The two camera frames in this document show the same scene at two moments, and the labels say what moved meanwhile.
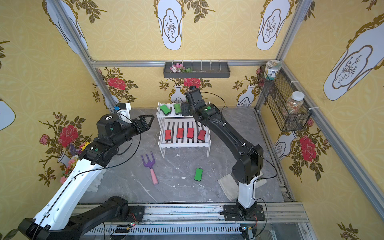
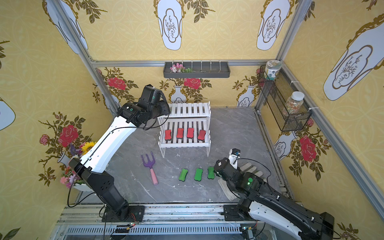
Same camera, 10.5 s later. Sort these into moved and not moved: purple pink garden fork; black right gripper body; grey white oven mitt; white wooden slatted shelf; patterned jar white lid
Moved: black right gripper body
Not moved: purple pink garden fork; patterned jar white lid; grey white oven mitt; white wooden slatted shelf
